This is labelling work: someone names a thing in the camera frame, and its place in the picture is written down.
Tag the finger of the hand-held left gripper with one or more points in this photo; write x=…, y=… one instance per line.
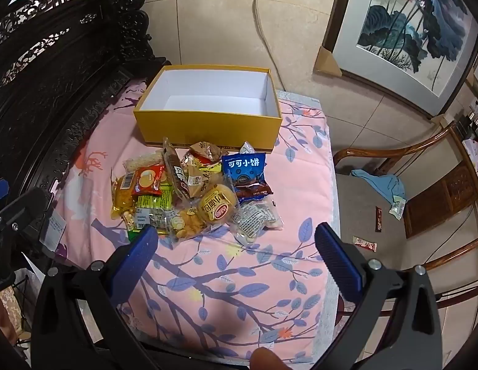
x=0, y=194
x=31, y=210

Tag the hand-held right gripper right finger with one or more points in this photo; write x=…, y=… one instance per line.
x=339, y=266

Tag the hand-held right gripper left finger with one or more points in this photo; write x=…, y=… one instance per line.
x=136, y=262

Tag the green snack packet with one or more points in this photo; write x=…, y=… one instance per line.
x=154, y=201

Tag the clear sesame bar packet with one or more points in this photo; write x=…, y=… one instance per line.
x=140, y=162

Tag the yellow cardboard box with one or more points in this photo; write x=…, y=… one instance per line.
x=208, y=127

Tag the person's right hand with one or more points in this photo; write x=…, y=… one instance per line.
x=266, y=360

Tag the white paper label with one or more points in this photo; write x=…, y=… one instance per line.
x=54, y=229

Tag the pink-red stick packet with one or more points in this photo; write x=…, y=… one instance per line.
x=365, y=244

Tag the wooden armchair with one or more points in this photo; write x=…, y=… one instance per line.
x=377, y=231

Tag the dark red stick packet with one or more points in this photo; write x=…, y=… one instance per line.
x=378, y=219

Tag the yellow translucent barcode packet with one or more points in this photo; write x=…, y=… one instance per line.
x=121, y=200

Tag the clear round cookie packet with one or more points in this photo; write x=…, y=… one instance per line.
x=188, y=221

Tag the white plastic bag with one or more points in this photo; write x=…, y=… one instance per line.
x=29, y=289

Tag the small green-white packet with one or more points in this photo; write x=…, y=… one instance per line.
x=397, y=208

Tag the clear round cracker packet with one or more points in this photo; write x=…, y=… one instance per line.
x=148, y=180

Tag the blue cloth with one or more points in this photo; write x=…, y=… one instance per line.
x=381, y=183

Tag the clear white candy packet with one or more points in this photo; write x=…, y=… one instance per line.
x=258, y=216

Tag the dark brown upright packet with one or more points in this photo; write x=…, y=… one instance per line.
x=177, y=173

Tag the yellow small bread packet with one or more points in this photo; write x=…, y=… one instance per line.
x=217, y=206

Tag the pink floral blanket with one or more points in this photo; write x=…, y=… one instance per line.
x=231, y=296

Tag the dark brown flat packet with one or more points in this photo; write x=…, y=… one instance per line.
x=256, y=191

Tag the yellow-red cartoon snack packet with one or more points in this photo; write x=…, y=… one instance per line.
x=192, y=162

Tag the dark carved wooden furniture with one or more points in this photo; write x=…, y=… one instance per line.
x=50, y=84

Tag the orange-tan snack packet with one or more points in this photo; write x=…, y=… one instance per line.
x=204, y=150

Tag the blue cookie packet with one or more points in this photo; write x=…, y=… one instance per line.
x=242, y=169

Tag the small blue-white packet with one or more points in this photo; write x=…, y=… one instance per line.
x=248, y=148

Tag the cardboard corner protector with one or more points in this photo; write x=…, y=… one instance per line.
x=441, y=120
x=326, y=61

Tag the black plugs on power strip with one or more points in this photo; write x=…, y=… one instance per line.
x=470, y=125

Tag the framed lotus painting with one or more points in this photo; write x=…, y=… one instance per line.
x=408, y=27

